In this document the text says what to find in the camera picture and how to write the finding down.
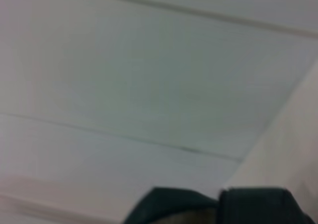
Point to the dark teal insulated lunch bag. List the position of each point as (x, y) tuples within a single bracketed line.
[(171, 206)]

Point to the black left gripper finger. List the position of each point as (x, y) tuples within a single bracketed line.
[(261, 206)]

